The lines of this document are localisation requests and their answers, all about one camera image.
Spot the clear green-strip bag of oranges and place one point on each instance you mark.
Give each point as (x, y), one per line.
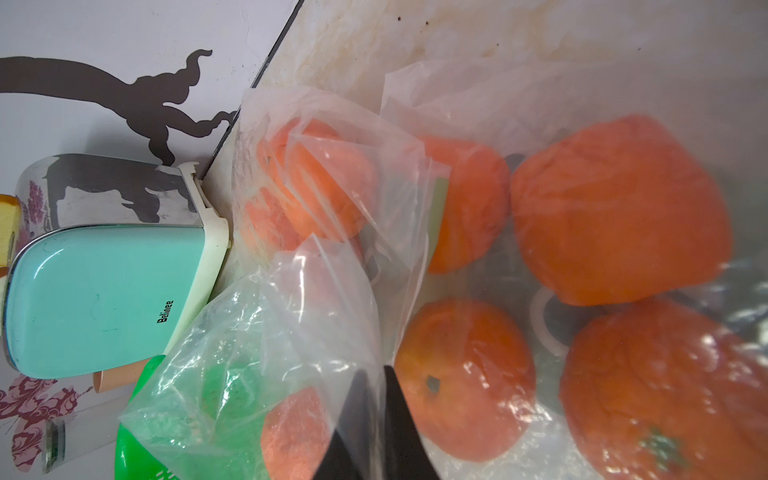
(569, 260)

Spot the mint green toaster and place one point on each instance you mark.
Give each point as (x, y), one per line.
(111, 260)

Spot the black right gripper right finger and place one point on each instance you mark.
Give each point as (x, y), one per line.
(405, 457)

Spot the green plastic basket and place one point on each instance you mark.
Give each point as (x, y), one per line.
(134, 462)

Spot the yellow toast slice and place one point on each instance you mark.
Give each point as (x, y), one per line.
(11, 212)

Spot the clear blue-zip bag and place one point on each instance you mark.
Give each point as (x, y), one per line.
(262, 375)

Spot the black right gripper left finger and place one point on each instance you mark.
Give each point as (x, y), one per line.
(357, 445)

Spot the clear glass jar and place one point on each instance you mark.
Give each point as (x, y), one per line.
(73, 435)

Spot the pink ceramic mug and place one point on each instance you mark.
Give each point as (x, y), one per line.
(107, 380)

